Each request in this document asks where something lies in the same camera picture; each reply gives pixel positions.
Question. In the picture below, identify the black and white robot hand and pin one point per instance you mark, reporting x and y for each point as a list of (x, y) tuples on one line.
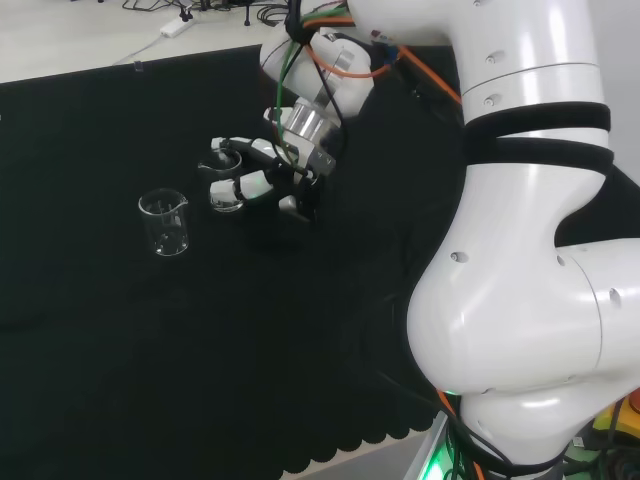
[(295, 170)]

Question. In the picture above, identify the clear glass beaker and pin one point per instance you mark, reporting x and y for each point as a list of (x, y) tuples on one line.
[(227, 206), (170, 248)]

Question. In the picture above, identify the black tripod leg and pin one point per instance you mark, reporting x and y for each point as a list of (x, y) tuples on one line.
[(246, 15)]

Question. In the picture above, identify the white power strip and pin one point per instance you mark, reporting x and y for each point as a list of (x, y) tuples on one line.
[(175, 26)]

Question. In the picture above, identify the clear cloth clip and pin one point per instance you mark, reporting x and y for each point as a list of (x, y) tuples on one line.
[(137, 66)]

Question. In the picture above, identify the black bench cloth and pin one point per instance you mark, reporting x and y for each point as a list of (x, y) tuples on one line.
[(150, 350)]

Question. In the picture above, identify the yellow stop button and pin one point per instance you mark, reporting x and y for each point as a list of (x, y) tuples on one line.
[(607, 420)]

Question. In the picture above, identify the grey metal base plate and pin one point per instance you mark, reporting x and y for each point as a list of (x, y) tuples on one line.
[(425, 450)]

